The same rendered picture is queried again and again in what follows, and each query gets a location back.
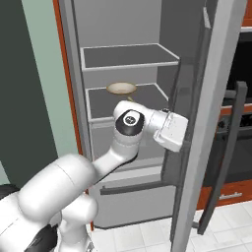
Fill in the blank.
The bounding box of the grey fridge shelf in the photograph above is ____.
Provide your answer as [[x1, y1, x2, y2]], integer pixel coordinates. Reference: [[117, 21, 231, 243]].
[[85, 82, 169, 124], [80, 42, 181, 73]]

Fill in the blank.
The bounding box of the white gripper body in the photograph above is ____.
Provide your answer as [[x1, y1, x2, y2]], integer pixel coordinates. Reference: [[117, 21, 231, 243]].
[[153, 110, 189, 154]]

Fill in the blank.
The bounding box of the black wall oven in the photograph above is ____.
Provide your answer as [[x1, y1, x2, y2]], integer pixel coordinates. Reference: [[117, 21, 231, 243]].
[[203, 26, 252, 188]]

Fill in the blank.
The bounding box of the dark freezer drawer handle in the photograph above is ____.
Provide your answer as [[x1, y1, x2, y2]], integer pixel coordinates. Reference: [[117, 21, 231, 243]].
[[99, 180, 175, 197]]

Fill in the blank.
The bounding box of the grey fridge door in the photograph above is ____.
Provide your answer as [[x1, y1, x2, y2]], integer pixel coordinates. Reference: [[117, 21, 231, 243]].
[[160, 0, 248, 252]]

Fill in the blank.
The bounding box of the orange wooden cabinet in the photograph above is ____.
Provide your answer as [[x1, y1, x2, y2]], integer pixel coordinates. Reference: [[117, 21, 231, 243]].
[[196, 0, 252, 211]]

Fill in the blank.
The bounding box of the tan bowl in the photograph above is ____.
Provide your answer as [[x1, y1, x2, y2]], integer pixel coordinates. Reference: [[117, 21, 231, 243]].
[[105, 82, 138, 102]]

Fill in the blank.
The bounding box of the grey fridge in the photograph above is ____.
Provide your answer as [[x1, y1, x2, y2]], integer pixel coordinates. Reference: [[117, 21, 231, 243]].
[[58, 0, 211, 230]]

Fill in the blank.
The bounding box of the grey fridge freezer drawer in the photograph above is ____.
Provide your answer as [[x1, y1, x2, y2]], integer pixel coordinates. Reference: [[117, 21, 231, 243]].
[[88, 163, 178, 230]]

